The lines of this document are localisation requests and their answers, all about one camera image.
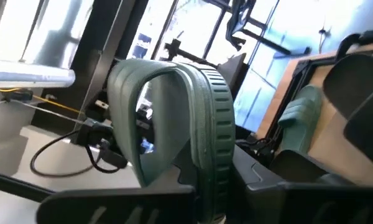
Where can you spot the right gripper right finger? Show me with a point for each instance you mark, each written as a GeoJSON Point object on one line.
{"type": "Point", "coordinates": [314, 205]}

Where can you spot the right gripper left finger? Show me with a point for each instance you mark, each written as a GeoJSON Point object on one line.
{"type": "Point", "coordinates": [112, 207]}

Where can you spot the green slide sandal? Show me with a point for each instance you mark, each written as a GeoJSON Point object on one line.
{"type": "Point", "coordinates": [211, 124]}
{"type": "Point", "coordinates": [300, 118]}

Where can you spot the black slide sandal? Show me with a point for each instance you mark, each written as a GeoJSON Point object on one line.
{"type": "Point", "coordinates": [370, 133]}
{"type": "Point", "coordinates": [354, 77]}

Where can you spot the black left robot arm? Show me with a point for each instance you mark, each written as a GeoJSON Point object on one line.
{"type": "Point", "coordinates": [93, 133]}

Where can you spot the dark grey desk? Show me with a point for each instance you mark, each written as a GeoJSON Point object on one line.
{"type": "Point", "coordinates": [233, 71]}

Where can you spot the black chair frame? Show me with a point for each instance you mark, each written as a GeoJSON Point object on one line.
{"type": "Point", "coordinates": [236, 18]}

